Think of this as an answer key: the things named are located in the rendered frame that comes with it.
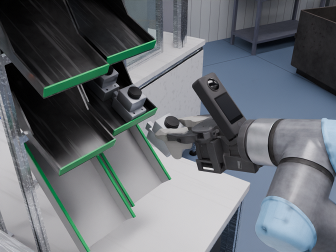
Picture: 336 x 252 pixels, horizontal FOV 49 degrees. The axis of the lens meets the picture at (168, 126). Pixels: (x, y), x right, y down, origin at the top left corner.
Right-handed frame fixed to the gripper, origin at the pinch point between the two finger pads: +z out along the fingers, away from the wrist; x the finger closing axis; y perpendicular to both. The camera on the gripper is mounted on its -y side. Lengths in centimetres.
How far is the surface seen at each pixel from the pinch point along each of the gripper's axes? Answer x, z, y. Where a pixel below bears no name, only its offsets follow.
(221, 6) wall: 347, 236, -4
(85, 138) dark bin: -11.9, 11.6, -2.2
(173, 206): 12.4, 21.9, 31.3
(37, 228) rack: -23.6, 24.1, 14.9
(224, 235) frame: 30, 22, 54
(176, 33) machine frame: 110, 97, -6
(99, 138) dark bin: -9.4, 10.6, -1.1
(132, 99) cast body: -0.1, 8.3, -6.0
